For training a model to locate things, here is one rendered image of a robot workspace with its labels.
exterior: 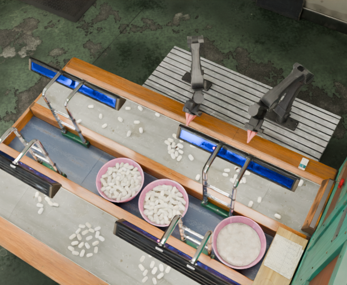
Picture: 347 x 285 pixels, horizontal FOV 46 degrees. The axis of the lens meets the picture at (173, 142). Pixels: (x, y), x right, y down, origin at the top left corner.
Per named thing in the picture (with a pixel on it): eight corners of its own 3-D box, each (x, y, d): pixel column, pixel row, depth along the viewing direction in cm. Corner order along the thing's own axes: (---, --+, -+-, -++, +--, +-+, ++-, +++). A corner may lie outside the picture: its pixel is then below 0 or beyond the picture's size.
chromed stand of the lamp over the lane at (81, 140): (80, 112, 261) (58, 67, 222) (105, 125, 255) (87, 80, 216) (62, 135, 253) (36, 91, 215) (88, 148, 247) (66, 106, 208)
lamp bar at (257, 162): (183, 126, 207) (182, 118, 201) (300, 178, 188) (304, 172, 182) (175, 138, 204) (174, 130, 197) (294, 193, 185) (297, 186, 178)
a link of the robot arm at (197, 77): (205, 86, 224) (203, 31, 224) (189, 87, 225) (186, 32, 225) (205, 89, 237) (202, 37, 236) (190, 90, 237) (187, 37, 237)
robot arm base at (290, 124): (296, 124, 236) (302, 115, 239) (265, 109, 243) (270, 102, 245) (294, 131, 243) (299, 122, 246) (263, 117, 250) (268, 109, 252)
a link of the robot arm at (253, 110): (255, 120, 207) (270, 102, 203) (244, 109, 211) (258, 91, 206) (265, 121, 217) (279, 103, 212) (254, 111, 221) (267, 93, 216)
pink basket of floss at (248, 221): (205, 228, 217) (205, 222, 209) (254, 216, 218) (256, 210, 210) (219, 278, 203) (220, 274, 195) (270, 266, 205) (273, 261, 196)
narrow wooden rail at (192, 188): (39, 111, 266) (33, 101, 257) (306, 244, 211) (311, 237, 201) (34, 117, 264) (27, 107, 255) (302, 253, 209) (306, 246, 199)
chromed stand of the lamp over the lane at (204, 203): (216, 178, 231) (217, 138, 193) (248, 193, 225) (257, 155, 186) (200, 206, 223) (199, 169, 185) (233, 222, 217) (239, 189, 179)
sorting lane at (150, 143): (64, 72, 273) (63, 70, 271) (329, 191, 217) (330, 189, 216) (35, 105, 261) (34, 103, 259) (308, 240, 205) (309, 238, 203)
